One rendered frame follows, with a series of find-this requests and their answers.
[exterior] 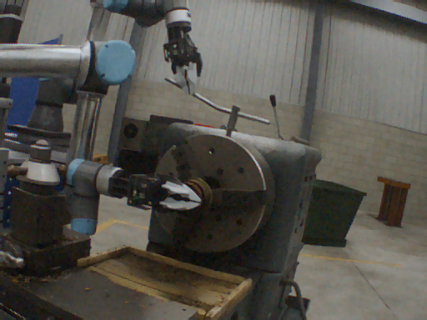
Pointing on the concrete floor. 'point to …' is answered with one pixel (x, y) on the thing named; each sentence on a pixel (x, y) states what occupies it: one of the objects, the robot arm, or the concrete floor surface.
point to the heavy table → (387, 212)
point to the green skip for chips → (330, 213)
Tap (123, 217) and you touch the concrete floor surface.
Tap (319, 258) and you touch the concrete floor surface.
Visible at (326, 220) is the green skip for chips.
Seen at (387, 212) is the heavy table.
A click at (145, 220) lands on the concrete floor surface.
